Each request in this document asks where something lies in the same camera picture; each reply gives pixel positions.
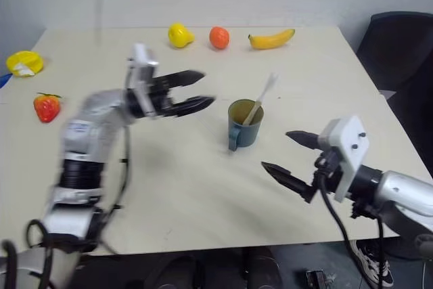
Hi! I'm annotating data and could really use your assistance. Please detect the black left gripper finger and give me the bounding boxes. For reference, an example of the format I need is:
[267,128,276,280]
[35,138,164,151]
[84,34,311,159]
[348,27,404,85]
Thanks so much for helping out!
[171,95,217,118]
[161,69,206,89]

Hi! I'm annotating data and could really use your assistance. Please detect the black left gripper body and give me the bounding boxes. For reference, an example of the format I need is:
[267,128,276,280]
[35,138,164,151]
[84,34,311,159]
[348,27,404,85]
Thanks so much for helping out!
[147,75,177,119]

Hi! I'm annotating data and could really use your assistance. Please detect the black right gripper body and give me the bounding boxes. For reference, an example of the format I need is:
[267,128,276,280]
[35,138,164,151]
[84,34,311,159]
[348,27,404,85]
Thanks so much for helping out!
[311,146,343,199]

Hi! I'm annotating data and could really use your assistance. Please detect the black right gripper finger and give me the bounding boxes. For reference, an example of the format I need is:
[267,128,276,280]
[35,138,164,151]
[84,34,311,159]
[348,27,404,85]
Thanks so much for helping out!
[286,130,321,151]
[260,162,315,204]

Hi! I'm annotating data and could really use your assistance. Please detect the blue-green mug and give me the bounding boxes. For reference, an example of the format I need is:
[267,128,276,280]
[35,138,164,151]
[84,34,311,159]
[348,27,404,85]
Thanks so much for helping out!
[227,98,265,152]

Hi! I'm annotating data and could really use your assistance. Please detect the yellow toy pear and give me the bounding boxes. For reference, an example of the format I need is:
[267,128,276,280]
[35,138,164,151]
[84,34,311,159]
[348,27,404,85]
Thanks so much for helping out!
[167,22,196,49]

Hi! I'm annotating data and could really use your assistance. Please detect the toy orange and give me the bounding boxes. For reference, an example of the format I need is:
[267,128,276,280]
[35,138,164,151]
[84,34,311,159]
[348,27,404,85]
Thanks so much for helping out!
[208,25,231,51]

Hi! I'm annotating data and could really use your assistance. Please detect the yellow toy banana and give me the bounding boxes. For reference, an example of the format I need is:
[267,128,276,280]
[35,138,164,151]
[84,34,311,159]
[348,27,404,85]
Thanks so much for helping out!
[248,28,296,51]

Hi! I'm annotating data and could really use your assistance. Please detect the black and white sneaker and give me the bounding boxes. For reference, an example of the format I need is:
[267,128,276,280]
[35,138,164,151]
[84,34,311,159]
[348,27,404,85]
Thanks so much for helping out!
[349,239,395,287]

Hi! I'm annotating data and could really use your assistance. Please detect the small black box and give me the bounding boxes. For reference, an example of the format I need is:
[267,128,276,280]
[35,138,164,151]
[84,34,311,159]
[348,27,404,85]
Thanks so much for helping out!
[305,269,335,289]

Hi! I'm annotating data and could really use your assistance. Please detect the red toy strawberry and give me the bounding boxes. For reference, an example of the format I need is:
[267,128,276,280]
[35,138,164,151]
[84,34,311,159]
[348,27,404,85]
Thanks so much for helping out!
[32,92,63,123]

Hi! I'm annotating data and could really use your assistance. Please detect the black office chair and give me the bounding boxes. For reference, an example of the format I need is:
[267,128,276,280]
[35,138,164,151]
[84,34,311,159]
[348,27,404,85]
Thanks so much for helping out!
[355,11,433,181]

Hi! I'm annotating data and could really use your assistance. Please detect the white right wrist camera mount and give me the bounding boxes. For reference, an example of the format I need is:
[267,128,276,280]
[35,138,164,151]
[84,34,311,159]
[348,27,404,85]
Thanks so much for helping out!
[317,114,370,201]

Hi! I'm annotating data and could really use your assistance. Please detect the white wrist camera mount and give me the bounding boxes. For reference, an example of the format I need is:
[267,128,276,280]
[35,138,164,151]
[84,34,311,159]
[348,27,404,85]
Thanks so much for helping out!
[317,114,370,201]
[126,43,160,119]

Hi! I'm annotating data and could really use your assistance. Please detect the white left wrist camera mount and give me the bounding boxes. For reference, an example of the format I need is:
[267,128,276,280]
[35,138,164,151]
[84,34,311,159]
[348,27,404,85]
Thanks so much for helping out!
[126,43,160,119]

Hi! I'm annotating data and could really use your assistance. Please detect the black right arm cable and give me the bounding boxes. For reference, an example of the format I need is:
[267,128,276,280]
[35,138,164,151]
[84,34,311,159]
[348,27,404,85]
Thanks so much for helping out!
[313,155,370,289]

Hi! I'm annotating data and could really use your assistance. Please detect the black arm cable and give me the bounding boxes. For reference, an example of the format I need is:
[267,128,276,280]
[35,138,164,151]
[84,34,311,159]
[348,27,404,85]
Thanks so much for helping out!
[313,155,370,289]
[97,125,132,256]

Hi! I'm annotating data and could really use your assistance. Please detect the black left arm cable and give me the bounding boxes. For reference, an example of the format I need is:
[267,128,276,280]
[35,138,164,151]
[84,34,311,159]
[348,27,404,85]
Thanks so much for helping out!
[97,125,132,256]

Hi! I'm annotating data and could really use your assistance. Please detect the thin black cable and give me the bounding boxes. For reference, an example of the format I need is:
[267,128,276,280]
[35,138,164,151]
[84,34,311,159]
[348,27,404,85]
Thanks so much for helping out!
[375,216,389,289]

